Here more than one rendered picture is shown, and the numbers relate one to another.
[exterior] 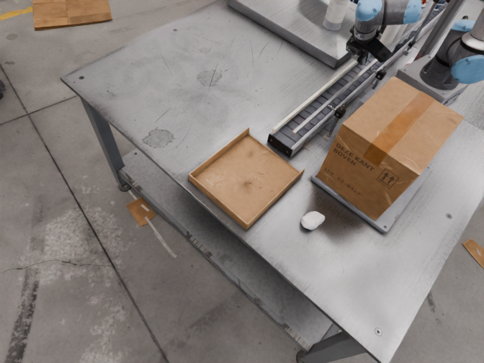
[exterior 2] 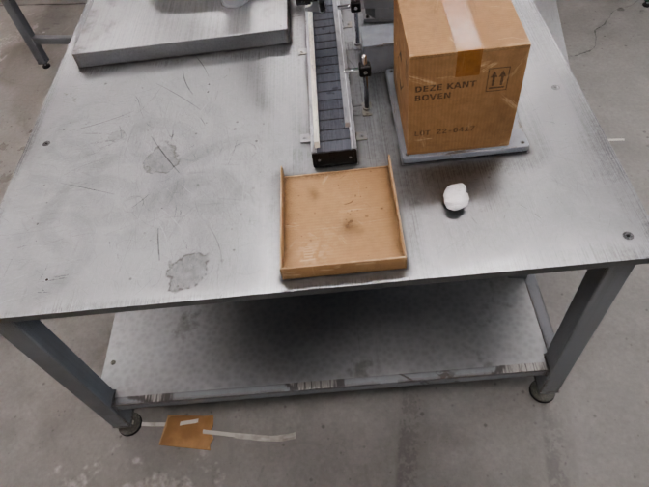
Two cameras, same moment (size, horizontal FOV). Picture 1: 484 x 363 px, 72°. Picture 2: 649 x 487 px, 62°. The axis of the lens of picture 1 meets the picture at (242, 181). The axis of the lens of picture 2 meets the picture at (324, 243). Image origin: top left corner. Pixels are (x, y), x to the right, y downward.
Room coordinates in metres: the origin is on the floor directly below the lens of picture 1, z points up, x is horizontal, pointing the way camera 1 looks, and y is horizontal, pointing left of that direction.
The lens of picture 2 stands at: (-0.03, 0.41, 1.77)
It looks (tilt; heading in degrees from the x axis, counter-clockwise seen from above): 52 degrees down; 330
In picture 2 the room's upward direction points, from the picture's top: 10 degrees counter-clockwise
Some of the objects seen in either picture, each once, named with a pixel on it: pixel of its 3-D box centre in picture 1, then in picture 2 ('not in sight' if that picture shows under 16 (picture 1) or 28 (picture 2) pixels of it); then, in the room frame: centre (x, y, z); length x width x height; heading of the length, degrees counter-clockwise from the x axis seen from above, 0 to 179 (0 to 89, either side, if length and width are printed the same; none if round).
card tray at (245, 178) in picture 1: (248, 173); (339, 214); (0.64, -0.02, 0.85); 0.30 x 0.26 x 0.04; 145
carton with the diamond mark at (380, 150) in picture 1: (384, 149); (451, 64); (0.72, -0.43, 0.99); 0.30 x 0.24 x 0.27; 145
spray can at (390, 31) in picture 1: (390, 32); not in sight; (1.39, -0.53, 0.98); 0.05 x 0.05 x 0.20
